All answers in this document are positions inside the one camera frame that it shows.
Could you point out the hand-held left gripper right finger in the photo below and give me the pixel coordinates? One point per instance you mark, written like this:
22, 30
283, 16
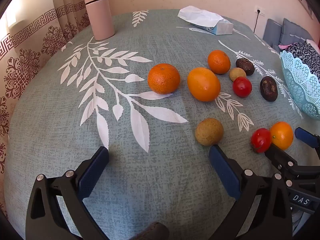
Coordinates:
223, 172

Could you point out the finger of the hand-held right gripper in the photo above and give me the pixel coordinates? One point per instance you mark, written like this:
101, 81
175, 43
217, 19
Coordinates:
303, 133
277, 155

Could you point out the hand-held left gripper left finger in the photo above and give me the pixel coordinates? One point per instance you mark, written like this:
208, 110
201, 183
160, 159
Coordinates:
93, 172

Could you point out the small smooth orange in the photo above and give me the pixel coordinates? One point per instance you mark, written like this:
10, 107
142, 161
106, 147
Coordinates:
281, 135

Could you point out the red cherry tomato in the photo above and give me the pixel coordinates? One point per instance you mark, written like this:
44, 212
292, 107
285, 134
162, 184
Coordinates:
242, 87
260, 140

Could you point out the brown round fruit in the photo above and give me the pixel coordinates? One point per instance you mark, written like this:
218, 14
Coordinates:
209, 131

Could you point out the light blue lattice basket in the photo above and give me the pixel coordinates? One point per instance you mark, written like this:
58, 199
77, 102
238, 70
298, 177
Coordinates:
300, 87

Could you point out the dark brown water chestnut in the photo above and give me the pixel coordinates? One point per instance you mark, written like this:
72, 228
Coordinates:
245, 66
268, 88

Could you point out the small beige round fruit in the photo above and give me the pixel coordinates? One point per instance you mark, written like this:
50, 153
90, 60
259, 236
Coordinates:
237, 73

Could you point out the large smooth orange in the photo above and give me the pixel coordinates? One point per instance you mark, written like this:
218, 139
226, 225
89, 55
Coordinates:
203, 84

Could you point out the small rough tangerine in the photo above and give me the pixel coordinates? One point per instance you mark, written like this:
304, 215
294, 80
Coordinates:
219, 61

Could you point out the large rough-skinned orange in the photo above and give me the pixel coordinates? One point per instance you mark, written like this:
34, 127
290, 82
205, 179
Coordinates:
163, 78

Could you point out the leopard print cloth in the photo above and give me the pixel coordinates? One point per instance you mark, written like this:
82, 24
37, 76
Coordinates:
306, 53

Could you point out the pink cloth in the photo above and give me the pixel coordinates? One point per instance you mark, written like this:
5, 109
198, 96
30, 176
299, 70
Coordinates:
283, 46

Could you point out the grey cushion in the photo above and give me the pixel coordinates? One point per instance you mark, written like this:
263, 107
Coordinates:
271, 31
293, 31
277, 48

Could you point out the beige patterned curtain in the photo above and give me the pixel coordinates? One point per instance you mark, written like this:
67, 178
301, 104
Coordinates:
25, 62

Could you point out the light blue tissue box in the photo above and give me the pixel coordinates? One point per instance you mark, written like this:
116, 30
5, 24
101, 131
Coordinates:
221, 28

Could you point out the leaf-print grey-green tablecloth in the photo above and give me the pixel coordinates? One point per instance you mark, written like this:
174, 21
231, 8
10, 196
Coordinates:
140, 45

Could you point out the pink thermos bottle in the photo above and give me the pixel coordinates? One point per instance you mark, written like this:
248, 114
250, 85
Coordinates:
101, 17

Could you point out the white tissue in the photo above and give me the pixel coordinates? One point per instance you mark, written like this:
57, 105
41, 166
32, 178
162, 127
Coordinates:
197, 15

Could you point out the white wall outlet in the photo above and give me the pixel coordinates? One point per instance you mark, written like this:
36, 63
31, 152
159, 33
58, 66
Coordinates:
260, 10

